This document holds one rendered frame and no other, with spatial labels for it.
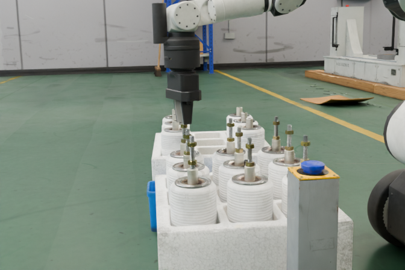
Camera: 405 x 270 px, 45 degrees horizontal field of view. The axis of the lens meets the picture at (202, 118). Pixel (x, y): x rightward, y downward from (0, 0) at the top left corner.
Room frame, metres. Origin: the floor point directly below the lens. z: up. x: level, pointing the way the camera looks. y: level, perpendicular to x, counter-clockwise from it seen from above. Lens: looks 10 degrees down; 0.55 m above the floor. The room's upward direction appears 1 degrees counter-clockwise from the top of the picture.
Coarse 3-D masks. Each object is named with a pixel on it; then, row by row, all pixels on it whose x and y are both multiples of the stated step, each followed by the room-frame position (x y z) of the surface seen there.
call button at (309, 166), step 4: (308, 160) 0.82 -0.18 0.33; (312, 160) 0.82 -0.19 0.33; (304, 164) 0.80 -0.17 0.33; (308, 164) 0.80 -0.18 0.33; (312, 164) 0.80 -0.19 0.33; (316, 164) 0.80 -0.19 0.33; (320, 164) 0.80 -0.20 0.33; (324, 164) 0.80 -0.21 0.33; (304, 168) 0.79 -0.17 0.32; (308, 168) 0.79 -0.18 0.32; (312, 168) 0.79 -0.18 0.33; (316, 168) 0.79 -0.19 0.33; (320, 168) 0.79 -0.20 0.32; (324, 168) 0.80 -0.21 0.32; (308, 172) 0.79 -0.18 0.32; (312, 172) 0.79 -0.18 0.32; (316, 172) 0.79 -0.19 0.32; (320, 172) 0.79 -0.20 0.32
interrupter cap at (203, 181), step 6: (180, 180) 0.96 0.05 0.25; (186, 180) 0.97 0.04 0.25; (198, 180) 0.97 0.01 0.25; (204, 180) 0.96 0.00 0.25; (210, 180) 0.96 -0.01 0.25; (180, 186) 0.93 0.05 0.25; (186, 186) 0.92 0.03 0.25; (192, 186) 0.92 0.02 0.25; (198, 186) 0.92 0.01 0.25; (204, 186) 0.93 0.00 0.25
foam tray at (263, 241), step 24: (168, 192) 1.12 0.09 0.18; (216, 192) 1.10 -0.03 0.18; (168, 216) 0.95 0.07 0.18; (168, 240) 0.87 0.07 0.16; (192, 240) 0.88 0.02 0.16; (216, 240) 0.88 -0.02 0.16; (240, 240) 0.89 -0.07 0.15; (264, 240) 0.89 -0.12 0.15; (168, 264) 0.87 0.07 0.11; (192, 264) 0.88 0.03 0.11; (216, 264) 0.88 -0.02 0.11; (240, 264) 0.89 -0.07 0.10; (264, 264) 0.89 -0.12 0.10
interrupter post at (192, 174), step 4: (188, 168) 0.96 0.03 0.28; (196, 168) 0.96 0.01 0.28; (188, 172) 0.95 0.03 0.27; (192, 172) 0.95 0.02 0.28; (196, 172) 0.95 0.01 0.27; (188, 176) 0.95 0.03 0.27; (192, 176) 0.95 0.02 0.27; (196, 176) 0.95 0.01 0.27; (188, 180) 0.95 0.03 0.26; (192, 180) 0.95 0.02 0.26; (196, 180) 0.95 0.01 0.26
